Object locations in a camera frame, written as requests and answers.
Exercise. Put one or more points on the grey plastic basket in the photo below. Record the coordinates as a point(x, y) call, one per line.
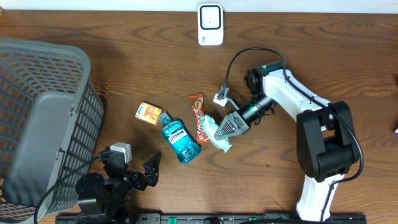
point(51, 116)

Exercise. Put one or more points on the white barcode scanner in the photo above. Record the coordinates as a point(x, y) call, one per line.
point(210, 24)

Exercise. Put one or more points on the teal white pack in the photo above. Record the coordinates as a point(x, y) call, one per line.
point(211, 130)

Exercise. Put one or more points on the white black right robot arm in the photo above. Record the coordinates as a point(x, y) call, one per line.
point(326, 143)

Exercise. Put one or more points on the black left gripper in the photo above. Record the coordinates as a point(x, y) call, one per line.
point(152, 173)

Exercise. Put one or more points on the blue Listerine mouthwash bottle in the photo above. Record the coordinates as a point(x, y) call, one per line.
point(181, 141)

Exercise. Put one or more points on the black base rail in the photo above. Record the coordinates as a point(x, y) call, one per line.
point(156, 218)

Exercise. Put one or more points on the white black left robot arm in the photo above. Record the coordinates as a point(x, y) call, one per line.
point(102, 200)

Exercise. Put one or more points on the red brown chocolate bar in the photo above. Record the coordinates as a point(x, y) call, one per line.
point(197, 103)

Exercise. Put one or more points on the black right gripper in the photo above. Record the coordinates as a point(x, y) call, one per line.
point(236, 121)

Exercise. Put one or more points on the orange Kleenex tissue pack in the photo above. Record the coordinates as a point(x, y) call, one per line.
point(148, 113)

